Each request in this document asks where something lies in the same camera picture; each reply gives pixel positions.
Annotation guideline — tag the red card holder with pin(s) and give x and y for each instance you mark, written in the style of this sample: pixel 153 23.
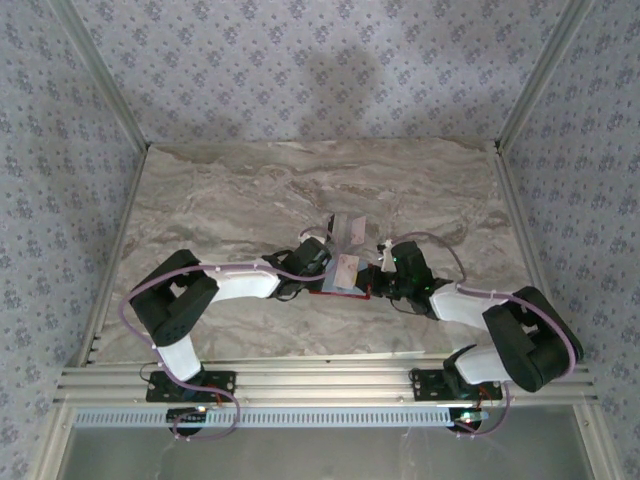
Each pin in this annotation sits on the red card holder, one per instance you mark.
pixel 325 282

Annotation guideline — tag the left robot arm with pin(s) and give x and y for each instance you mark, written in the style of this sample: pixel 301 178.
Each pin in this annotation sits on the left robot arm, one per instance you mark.
pixel 245 287

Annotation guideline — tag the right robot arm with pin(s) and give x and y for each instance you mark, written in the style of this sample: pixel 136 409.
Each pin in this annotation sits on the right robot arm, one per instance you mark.
pixel 455 310

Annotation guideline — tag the black card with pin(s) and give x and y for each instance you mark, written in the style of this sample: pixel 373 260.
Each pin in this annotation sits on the black card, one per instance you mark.
pixel 330 225

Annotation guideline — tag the black controller board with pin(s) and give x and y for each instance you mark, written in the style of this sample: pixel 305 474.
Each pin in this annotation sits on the black controller board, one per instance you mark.
pixel 187 416
pixel 467 419

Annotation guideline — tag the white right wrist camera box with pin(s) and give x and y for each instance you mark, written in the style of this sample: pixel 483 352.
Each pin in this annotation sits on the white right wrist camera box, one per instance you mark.
pixel 386 257

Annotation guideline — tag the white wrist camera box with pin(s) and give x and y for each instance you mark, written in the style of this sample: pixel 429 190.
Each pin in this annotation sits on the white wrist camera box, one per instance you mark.
pixel 386 257
pixel 315 232

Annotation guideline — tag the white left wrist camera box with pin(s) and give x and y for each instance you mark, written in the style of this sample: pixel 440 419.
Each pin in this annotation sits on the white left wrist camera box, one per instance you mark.
pixel 315 232

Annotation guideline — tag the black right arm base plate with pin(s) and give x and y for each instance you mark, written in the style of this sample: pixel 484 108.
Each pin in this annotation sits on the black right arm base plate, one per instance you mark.
pixel 425 387

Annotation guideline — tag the aluminium side rail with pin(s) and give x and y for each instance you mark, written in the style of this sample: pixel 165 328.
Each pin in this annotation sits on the aluminium side rail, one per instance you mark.
pixel 525 250
pixel 116 255

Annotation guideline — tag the aluminium front rail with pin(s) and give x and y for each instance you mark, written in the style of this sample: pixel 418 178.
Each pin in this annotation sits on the aluminium front rail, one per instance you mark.
pixel 325 380

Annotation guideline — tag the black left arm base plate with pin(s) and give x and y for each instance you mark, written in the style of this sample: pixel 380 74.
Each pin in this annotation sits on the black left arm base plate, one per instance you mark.
pixel 225 385

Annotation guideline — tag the aluminium frame post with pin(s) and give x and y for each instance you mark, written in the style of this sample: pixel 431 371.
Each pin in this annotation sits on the aluminium frame post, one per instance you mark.
pixel 107 75
pixel 538 75

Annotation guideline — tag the aluminium frame leg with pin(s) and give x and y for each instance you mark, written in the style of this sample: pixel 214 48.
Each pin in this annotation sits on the aluminium frame leg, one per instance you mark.
pixel 595 445
pixel 52 445

